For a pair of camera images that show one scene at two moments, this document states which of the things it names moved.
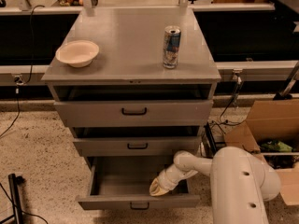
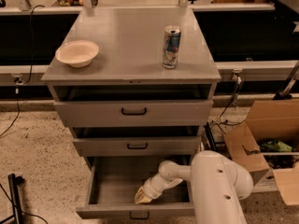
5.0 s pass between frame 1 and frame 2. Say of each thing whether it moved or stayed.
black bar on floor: stayed
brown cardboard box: stayed
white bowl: stayed
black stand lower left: stayed
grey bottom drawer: moved
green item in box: stayed
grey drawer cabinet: stayed
